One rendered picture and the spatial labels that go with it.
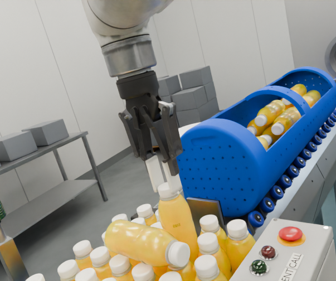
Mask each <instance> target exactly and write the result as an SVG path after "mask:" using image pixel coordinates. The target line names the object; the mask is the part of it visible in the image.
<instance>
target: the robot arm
mask: <svg viewBox="0 0 336 281"><path fill-rule="evenodd" d="M81 1H82V5H83V8H84V11H85V14H86V17H87V20H88V22H89V25H90V27H91V30H92V32H93V34H94V35H95V37H96V38H97V40H98V42H99V44H100V47H101V50H102V51H101V52H102V54H103V56H104V59H105V63H106V66H107V69H108V72H109V75H110V77H118V80H117V81H116V85H117V88H118V92H119V95H120V98H121V99H123V100H125V101H126V109H125V110H124V111H122V112H120V113H119V114H118V116H119V118H120V119H121V121H122V122H123V124H124V127H125V130H126V133H127V135H128V138H129V142H130V145H131V147H132V150H133V153H134V155H135V157H136V158H141V159H142V160H143V161H144V163H145V167H146V169H147V172H148V174H149V176H150V180H151V182H152V186H153V190H154V192H158V186H159V185H161V184H163V183H164V179H163V175H162V171H161V168H160V165H159V161H158V157H157V156H155V154H156V153H154V152H153V147H152V140H151V136H150V129H151V130H152V132H153V134H154V137H155V139H156V141H157V143H158V146H159V149H160V151H161V153H162V155H163V158H164V160H162V165H163V169H164V172H165V176H166V178H167V182H168V186H169V189H170V192H171V194H172V195H173V194H175V193H176V192H178V191H179V190H180V189H181V188H182V184H181V181H180V177H179V167H178V163H177V160H176V157H177V156H178V155H180V154H181V153H183V148H182V143H181V138H180V135H179V130H178V125H177V120H176V104H175V103H174V102H172V103H169V104H168V103H166V102H163V100H162V98H161V97H160V96H159V94H158V89H159V83H158V79H157V75H156V73H155V72H154V70H151V67H153V66H156V65H157V61H156V58H155V54H154V50H153V46H152V39H151V38H150V34H149V29H148V22H149V20H150V18H151V16H153V15H154V14H156V13H160V12H161V11H163V10H164V9H165V8H166V7H167V6H168V5H170V4H171V3H172V2H173V1H174V0H81ZM156 120H157V121H156ZM154 121H156V122H154ZM139 149H140V150H139Z"/></svg>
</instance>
